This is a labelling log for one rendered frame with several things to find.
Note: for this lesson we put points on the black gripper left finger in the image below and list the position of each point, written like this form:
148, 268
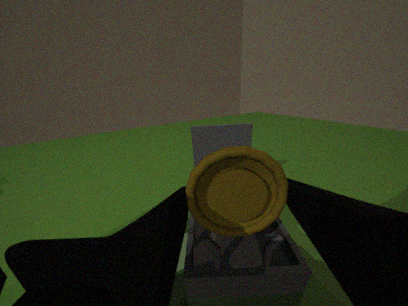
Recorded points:
136, 265

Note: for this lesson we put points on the grey dish rack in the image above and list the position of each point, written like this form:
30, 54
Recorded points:
267, 262

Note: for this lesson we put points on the brown round plate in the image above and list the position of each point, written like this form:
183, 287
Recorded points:
236, 191

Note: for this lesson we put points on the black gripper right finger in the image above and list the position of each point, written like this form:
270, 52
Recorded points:
364, 245

